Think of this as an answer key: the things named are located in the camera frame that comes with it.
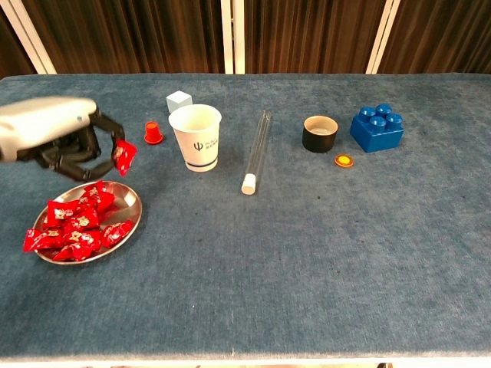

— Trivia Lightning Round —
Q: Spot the glass test tube white stopper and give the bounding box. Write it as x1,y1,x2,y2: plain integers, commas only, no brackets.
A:
240,110,272,196

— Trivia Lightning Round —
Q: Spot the blue building brick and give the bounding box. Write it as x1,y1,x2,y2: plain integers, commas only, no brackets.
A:
349,103,405,154

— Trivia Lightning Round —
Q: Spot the blue felt table cloth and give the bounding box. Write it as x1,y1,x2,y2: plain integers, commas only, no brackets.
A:
0,72,491,363

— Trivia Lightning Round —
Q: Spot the white paper cup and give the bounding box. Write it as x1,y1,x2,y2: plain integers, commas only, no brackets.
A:
168,103,223,173

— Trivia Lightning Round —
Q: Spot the red candy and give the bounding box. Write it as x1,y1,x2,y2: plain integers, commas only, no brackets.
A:
67,209,101,231
78,180,116,212
46,199,80,227
100,220,135,248
63,228,103,248
51,243,101,263
22,228,64,253
110,139,138,178

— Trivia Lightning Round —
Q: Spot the white frame post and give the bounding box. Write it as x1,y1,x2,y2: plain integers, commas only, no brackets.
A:
0,0,58,75
232,0,246,75
219,0,235,75
365,0,402,75

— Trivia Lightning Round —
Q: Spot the round metal plate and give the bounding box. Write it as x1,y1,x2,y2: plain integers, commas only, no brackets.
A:
32,180,143,266

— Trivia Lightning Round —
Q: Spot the black round container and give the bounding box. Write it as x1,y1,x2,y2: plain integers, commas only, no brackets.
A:
302,115,340,154

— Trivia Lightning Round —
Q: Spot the small red plastic cap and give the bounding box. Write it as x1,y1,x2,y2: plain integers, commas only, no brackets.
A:
143,121,164,146

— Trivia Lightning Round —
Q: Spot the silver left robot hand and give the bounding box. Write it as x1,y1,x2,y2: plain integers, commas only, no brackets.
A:
0,97,126,181

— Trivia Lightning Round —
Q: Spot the dark brown pleated curtain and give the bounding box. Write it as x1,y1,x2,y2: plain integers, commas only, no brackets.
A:
18,0,226,75
244,0,389,75
0,7,38,80
377,0,491,75

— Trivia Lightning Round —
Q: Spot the light blue cube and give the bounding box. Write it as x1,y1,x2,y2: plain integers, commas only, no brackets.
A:
166,90,193,114

